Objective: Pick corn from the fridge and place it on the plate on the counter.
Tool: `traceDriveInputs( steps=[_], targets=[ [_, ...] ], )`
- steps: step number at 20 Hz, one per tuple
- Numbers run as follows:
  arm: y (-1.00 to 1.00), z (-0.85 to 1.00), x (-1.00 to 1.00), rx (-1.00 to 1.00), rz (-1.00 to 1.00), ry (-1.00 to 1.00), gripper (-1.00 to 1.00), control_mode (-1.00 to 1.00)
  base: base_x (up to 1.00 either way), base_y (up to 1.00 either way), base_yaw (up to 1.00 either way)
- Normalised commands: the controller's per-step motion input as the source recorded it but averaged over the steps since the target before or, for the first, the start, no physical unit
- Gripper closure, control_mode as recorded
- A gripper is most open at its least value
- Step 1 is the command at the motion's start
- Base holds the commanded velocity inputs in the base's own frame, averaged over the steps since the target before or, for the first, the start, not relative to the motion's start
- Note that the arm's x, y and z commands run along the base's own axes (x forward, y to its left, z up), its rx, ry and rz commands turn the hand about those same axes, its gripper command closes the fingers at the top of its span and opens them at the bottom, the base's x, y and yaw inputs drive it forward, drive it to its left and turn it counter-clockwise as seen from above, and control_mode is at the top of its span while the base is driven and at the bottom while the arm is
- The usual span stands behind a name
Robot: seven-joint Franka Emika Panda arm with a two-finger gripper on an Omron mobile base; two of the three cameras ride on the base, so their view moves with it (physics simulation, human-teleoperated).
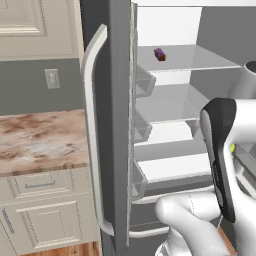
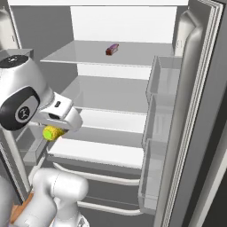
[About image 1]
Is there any grey fridge door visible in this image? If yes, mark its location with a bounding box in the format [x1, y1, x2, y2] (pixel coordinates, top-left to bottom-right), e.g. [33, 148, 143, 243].
[79, 0, 158, 256]

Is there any grey fridge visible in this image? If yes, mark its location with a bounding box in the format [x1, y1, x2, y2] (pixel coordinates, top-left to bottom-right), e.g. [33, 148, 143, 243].
[129, 0, 256, 256]

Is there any purple and brown food item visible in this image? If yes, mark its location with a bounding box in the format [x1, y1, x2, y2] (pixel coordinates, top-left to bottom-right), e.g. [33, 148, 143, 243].
[153, 47, 167, 62]

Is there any cream drawer front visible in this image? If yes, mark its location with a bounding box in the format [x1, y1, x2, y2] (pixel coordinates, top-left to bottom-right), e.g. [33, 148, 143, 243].
[0, 166, 93, 206]

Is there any cream base cupboard door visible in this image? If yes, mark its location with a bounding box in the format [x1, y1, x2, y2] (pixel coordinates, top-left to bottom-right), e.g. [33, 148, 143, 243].
[0, 192, 102, 256]

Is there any silver fridge door handle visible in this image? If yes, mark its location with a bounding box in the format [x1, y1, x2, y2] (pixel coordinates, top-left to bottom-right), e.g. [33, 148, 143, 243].
[80, 23, 115, 237]

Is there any grey wall socket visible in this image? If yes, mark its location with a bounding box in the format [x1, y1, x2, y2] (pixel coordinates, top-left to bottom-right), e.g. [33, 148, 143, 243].
[44, 68, 61, 90]

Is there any grey drawer handle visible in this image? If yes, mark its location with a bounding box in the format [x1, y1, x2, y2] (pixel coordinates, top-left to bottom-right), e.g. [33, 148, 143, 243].
[24, 180, 57, 190]

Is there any silver fridge drawer handle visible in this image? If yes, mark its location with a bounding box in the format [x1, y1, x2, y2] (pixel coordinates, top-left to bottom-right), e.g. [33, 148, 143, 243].
[128, 226, 170, 239]

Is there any cream wall cupboard door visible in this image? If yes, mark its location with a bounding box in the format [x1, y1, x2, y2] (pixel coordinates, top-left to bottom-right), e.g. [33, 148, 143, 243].
[0, 0, 84, 62]

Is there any grey cupboard door handle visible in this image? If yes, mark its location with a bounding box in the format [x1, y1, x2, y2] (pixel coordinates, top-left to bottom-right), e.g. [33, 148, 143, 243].
[1, 207, 16, 235]

